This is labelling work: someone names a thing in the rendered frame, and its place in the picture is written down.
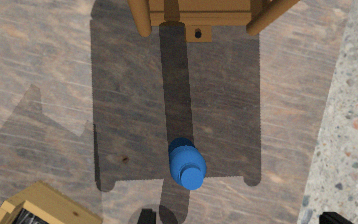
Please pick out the wooden shelving unit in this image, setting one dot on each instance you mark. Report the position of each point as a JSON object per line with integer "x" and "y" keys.
{"x": 197, "y": 16}

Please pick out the wooden crate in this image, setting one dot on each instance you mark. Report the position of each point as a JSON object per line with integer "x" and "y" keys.
{"x": 46, "y": 202}

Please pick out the blue cylinder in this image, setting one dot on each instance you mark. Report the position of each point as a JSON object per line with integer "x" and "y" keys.
{"x": 187, "y": 166}

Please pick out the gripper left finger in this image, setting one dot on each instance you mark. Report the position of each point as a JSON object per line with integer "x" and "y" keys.
{"x": 147, "y": 217}

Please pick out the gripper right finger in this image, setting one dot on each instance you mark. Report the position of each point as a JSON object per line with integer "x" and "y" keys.
{"x": 332, "y": 218}

